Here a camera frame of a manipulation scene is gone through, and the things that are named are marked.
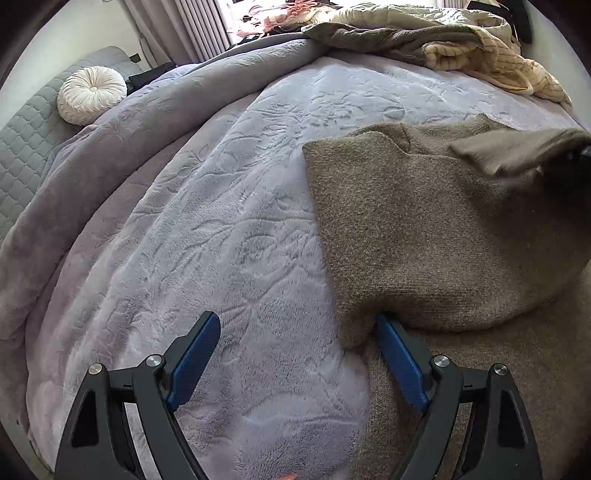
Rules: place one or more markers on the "grey pleated curtain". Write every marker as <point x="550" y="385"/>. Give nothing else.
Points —
<point x="179" y="31"/>

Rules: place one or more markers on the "taupe knit sweater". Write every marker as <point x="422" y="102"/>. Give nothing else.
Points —
<point x="476" y="236"/>

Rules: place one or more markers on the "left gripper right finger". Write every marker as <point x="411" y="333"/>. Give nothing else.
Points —
<point x="484" y="405"/>

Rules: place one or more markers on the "lavender embossed bedspread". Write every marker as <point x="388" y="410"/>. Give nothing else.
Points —
<point x="192" y="195"/>

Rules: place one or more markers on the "round white pleated cushion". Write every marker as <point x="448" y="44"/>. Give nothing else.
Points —
<point x="88" y="93"/>

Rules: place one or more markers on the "grey quilted headboard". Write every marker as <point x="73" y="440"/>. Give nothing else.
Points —
<point x="36" y="129"/>

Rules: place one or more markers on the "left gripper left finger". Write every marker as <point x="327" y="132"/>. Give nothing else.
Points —
<point x="97" y="441"/>

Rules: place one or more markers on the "pink floral clothes pile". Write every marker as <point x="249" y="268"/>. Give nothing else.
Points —
<point x="247" y="19"/>

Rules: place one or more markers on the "cream striped garment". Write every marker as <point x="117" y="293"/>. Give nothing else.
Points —
<point x="494" y="56"/>

